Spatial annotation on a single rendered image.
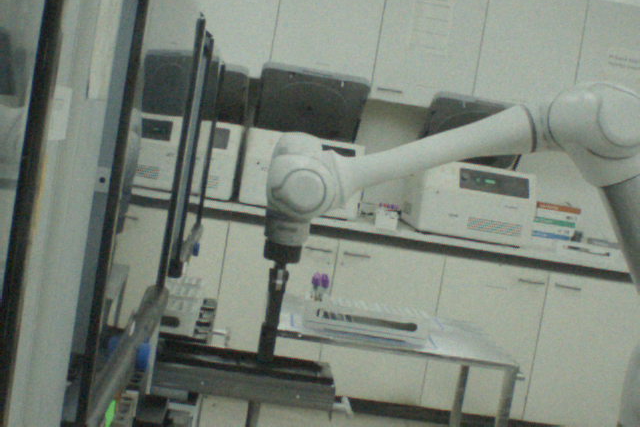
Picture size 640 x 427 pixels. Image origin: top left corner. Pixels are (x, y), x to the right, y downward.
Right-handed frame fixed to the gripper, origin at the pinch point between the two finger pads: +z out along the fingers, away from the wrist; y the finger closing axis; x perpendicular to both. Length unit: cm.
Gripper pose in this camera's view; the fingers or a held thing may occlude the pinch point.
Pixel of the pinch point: (267, 342)
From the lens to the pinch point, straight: 169.5
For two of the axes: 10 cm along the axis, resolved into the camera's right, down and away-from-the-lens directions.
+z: -1.6, 9.8, 0.6
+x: 9.8, 1.6, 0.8
